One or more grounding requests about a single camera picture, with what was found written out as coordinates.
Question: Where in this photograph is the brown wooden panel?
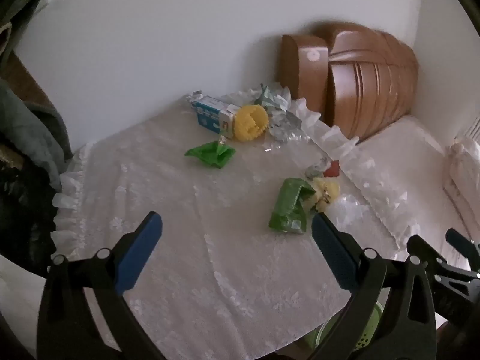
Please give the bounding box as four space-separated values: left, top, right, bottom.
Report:
7 50 57 113

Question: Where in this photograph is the yellow wrapper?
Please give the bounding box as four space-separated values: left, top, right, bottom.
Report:
309 177 341 212

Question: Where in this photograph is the green snack bag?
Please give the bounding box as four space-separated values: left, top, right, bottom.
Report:
268 177 316 235

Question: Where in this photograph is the dark lace cloth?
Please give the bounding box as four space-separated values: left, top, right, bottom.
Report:
0 150 62 275

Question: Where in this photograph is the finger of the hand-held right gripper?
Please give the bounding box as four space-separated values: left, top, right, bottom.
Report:
445 228 480 271
407 234 480 331

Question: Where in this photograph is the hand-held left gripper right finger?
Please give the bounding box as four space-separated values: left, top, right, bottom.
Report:
311 212 437 360

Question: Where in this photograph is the green and white wrapper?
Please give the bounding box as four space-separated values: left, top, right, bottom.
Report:
255 84 291 110

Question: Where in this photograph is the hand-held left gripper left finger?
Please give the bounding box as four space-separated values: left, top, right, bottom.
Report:
37 211 166 360

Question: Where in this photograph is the brown wooden headboard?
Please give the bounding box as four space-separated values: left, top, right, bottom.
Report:
279 22 419 141

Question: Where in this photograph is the grey-green hanging cloth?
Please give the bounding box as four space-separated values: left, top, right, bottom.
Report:
0 0 73 192

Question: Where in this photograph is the silver foil wrapper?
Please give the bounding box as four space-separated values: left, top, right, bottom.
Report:
268 107 305 142

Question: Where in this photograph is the clear plastic bag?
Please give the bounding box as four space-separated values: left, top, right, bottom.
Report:
330 193 362 230

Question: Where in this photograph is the small silver wrapper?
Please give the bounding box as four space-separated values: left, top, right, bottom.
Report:
305 159 328 179

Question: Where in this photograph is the blue and white carton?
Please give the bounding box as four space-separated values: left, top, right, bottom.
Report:
187 91 241 137

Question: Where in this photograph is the green perforated plastic basket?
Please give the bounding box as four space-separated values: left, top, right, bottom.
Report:
303 300 384 354

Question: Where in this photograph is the white lace tablecloth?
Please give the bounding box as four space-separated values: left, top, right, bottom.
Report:
50 86 422 360

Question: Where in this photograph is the yellow round sponge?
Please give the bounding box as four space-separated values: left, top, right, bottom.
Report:
233 104 269 142

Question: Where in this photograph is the pink bed sheet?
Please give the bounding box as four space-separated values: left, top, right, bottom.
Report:
358 114 480 271

